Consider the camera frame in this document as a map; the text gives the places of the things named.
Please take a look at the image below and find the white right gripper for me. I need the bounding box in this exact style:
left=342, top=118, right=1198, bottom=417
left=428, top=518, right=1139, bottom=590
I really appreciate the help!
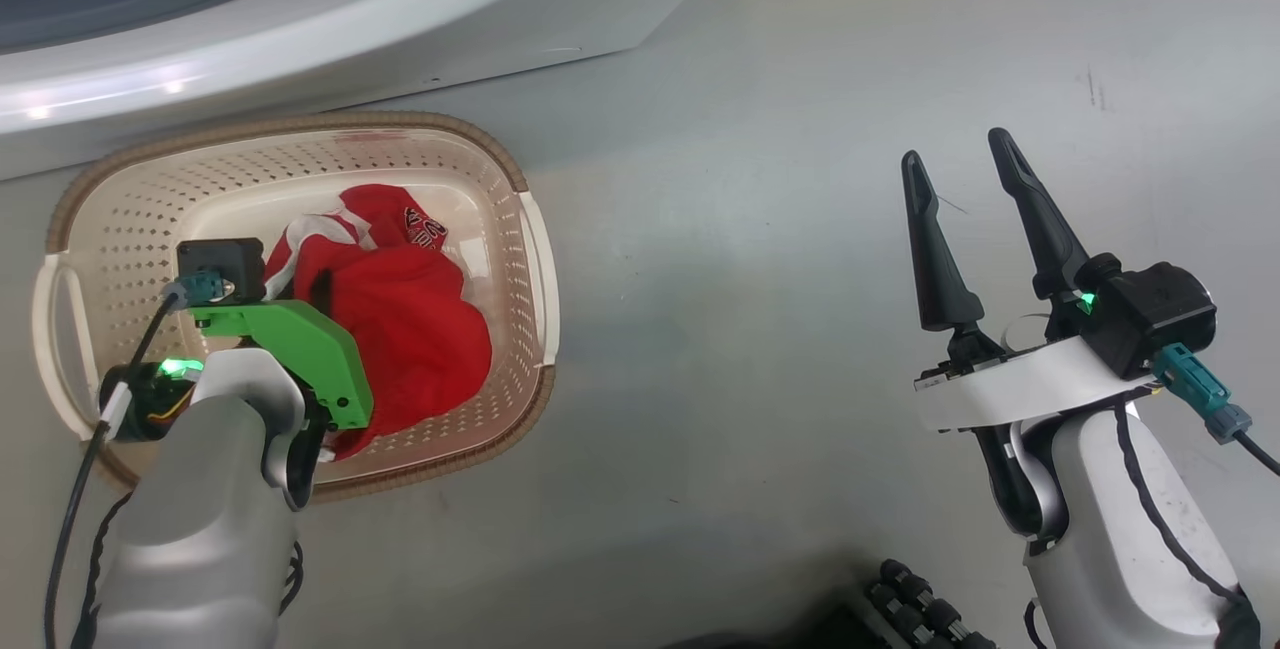
left=901, top=127, right=1161, bottom=433

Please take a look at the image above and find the beige perforated laundry basket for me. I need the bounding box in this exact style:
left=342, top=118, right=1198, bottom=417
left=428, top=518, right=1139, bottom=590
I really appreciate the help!
left=30, top=111, right=561, bottom=502

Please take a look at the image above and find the red white-striped jersey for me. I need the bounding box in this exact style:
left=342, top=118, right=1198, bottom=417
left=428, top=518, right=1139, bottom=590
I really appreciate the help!
left=262, top=184, right=494, bottom=462

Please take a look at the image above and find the right teal-plug camera cable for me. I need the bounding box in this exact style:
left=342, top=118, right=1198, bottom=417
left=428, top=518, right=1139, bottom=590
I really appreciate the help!
left=1152, top=342, right=1280, bottom=478

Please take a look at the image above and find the white front-load washing machine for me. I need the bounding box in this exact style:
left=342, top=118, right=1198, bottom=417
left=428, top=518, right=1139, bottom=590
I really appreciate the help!
left=0, top=0, right=741, bottom=180

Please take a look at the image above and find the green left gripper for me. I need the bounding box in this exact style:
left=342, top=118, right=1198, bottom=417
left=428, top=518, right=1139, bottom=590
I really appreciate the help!
left=188, top=269, right=374, bottom=430

